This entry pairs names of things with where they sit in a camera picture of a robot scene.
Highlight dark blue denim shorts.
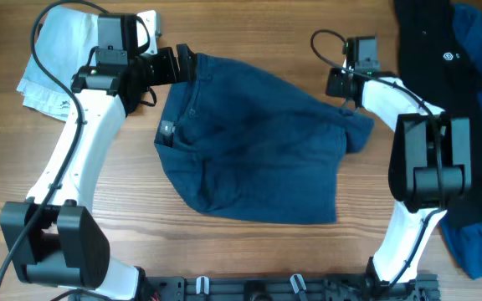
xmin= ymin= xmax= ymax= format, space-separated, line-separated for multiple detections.
xmin=154 ymin=54 xmax=374 ymax=224

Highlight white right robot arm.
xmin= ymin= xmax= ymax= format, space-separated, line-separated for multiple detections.
xmin=326 ymin=67 xmax=471 ymax=288

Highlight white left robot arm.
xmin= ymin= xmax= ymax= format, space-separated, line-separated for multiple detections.
xmin=0 ymin=44 xmax=197 ymax=300

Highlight light blue folded jeans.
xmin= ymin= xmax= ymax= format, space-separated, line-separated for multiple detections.
xmin=16 ymin=4 xmax=158 ymax=123

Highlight black shirt with logo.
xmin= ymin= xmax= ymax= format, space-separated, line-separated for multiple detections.
xmin=393 ymin=0 xmax=482 ymax=228

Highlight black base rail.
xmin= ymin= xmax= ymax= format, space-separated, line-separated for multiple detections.
xmin=68 ymin=273 xmax=440 ymax=301

